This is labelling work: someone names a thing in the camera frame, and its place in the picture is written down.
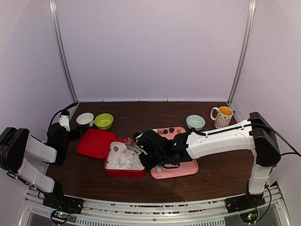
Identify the red tin lid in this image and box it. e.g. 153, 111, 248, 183
76, 129, 116, 160

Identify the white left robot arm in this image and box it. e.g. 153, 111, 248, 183
0, 109, 79, 209

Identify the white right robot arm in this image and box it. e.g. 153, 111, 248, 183
133, 112, 281, 208

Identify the white ceramic bowl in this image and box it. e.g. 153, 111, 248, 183
76, 113, 94, 128

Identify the white paper liner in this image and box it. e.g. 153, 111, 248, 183
105, 142, 145, 170

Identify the pink plastic tray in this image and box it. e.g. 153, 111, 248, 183
150, 127, 199, 179

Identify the green plastic bowl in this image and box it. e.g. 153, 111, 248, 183
94, 113, 114, 130

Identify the light blue ceramic bowl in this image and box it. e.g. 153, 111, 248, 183
186, 115, 206, 131

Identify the white floral mug yellow inside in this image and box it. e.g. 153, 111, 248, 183
210, 106, 234, 129

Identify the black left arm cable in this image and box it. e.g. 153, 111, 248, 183
48, 103, 79, 128

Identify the aluminium front rail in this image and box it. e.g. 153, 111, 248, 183
22, 186, 292, 226

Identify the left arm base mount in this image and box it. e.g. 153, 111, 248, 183
43, 196, 84, 214

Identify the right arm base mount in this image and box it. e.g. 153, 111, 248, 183
225, 195, 266, 213

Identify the aluminium frame post left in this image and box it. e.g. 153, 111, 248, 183
49, 0, 78, 103

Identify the aluminium frame post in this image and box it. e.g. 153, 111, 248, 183
49, 0, 78, 103
227, 0, 256, 105

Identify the aluminium frame post right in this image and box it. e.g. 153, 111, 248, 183
227, 0, 256, 105

